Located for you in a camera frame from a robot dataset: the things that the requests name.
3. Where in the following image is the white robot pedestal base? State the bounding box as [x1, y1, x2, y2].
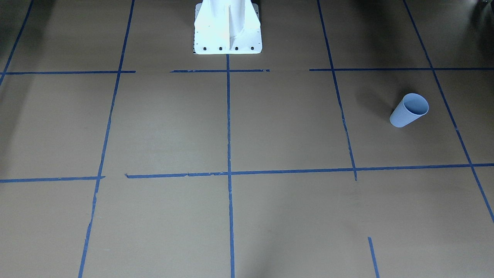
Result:
[193, 0, 263, 55]

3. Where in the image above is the light blue ribbed cup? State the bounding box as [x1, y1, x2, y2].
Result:
[389, 93, 429, 128]

